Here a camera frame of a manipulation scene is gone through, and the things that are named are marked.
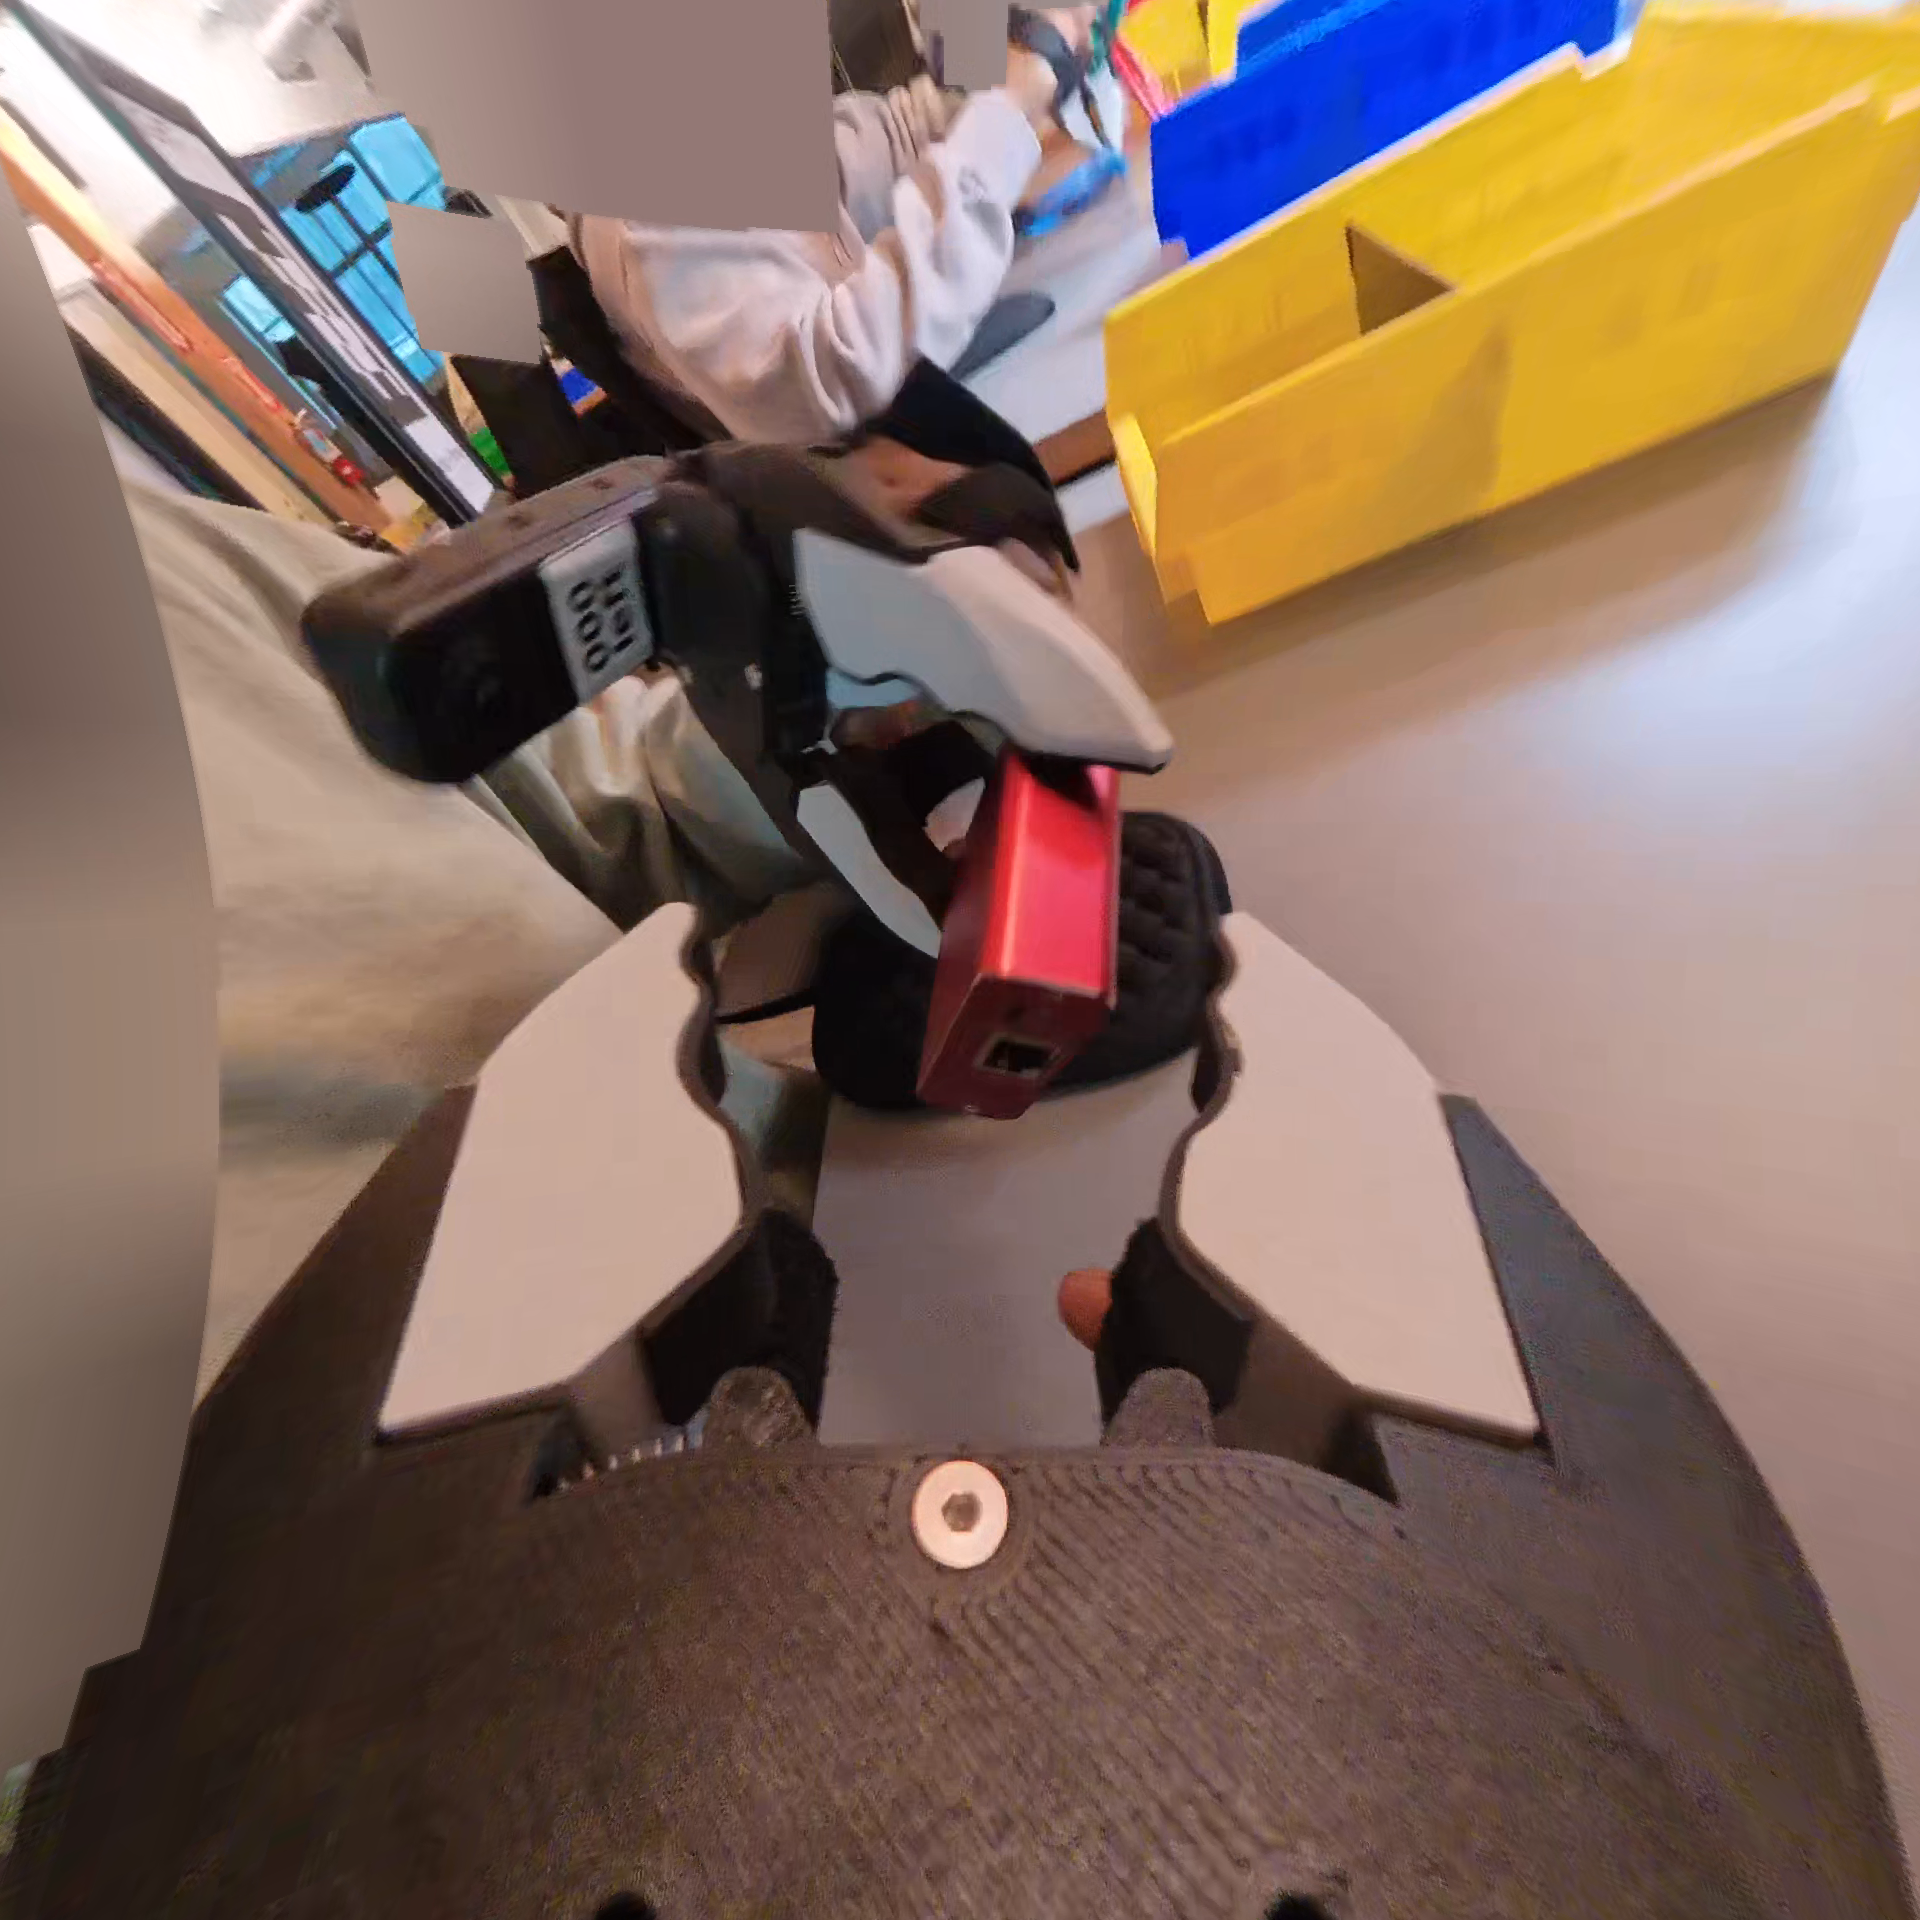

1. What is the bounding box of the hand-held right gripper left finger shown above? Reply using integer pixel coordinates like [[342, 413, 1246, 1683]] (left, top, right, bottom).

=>
[[381, 900, 842, 1436]]

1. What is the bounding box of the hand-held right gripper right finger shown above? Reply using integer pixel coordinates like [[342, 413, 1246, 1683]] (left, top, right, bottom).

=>
[[1090, 911, 1544, 1441]]

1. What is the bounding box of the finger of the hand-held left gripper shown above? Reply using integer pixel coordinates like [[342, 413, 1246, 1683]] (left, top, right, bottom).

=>
[[794, 528, 1179, 777], [794, 781, 984, 963]]

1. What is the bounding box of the red ethernet splitter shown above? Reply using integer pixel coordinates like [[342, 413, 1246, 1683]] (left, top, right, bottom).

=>
[[911, 756, 1126, 1123]]

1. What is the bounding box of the grey desk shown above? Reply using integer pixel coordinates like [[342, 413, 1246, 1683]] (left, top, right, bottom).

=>
[[720, 152, 1920, 1846]]

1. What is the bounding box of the person's beige sweater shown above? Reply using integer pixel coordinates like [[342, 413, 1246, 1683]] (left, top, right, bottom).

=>
[[111, 480, 631, 1399]]

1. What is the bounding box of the black wrist rest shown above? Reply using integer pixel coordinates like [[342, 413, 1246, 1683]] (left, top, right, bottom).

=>
[[810, 811, 1235, 1116]]

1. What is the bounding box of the dark bin divider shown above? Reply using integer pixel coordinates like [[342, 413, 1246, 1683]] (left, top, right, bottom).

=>
[[1342, 224, 1461, 339]]

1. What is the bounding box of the blue plastic bin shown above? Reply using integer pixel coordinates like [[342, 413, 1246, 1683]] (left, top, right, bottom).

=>
[[1145, 0, 1643, 260]]

